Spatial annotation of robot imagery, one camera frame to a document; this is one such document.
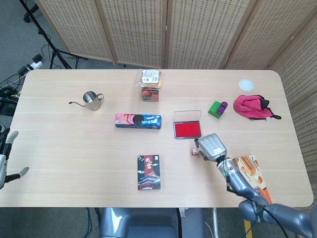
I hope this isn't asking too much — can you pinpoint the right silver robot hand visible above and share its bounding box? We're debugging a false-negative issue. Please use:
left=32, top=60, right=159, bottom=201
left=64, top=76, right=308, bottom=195
left=194, top=133, right=228, bottom=162

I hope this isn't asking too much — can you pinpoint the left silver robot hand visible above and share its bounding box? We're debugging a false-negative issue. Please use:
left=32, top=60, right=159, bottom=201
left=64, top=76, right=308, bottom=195
left=0, top=125, right=30, bottom=189

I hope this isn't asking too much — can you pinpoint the red ink pad clear lid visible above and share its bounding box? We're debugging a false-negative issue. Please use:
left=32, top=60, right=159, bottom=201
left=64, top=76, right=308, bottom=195
left=173, top=110, right=202, bottom=140

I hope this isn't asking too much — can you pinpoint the green toy block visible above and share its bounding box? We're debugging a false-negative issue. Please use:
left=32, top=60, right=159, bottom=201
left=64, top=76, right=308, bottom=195
left=208, top=100, right=223, bottom=119

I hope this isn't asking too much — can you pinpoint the purple toy block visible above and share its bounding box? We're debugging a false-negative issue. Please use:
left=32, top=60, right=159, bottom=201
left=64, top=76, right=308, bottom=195
left=217, top=101, right=229, bottom=116

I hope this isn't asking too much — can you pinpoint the orange snack box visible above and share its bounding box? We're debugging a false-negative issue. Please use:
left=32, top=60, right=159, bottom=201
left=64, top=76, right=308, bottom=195
left=232, top=155, right=273, bottom=205

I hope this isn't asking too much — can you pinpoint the pink towel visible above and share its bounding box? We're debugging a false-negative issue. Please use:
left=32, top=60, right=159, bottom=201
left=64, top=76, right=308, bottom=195
left=233, top=94, right=282, bottom=121

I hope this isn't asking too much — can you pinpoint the dark palace print box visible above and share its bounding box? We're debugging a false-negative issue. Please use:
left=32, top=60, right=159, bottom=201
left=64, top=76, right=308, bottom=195
left=137, top=155, right=160, bottom=191

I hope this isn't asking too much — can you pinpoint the white round disc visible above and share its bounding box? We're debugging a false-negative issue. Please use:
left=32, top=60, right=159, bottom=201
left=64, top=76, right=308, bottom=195
left=239, top=78, right=254, bottom=92

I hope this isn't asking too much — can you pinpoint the white table leg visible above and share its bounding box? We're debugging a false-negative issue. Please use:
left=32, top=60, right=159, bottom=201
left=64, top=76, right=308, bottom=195
left=211, top=207, right=220, bottom=238

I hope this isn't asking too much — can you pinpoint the blue cookie box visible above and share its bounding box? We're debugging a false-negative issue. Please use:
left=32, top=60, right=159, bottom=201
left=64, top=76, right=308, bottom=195
left=114, top=113, right=163, bottom=129

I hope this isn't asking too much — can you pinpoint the bagged sliced cake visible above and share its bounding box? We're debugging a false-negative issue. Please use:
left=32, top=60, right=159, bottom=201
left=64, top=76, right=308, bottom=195
left=134, top=69, right=164, bottom=89

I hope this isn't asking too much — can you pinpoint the grey robot torso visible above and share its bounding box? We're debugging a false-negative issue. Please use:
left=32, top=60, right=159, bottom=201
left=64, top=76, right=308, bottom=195
left=98, top=207, right=206, bottom=238

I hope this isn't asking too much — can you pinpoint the white power strip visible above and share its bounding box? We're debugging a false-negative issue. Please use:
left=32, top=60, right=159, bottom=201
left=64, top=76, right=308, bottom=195
left=24, top=60, right=43, bottom=71

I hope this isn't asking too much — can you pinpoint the steel gooseneck pitcher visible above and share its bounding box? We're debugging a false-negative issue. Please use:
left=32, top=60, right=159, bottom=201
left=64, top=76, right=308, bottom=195
left=68, top=91, right=105, bottom=111

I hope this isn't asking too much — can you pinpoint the black tripod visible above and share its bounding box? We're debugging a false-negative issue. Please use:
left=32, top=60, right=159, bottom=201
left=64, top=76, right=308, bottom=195
left=19, top=0, right=86, bottom=70

